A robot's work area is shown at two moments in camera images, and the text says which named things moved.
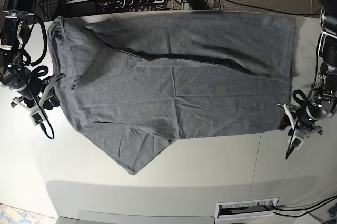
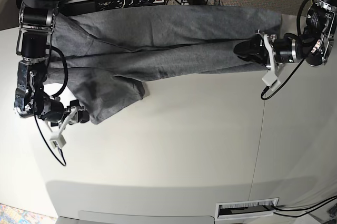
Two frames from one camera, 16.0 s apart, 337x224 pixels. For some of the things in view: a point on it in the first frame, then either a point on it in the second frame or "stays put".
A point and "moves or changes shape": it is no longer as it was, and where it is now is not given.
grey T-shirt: x=135 y=82 moves or changes shape
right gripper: x=307 y=115 to x=285 y=50
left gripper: x=30 y=92 to x=53 y=110
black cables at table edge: x=323 y=203 stays put
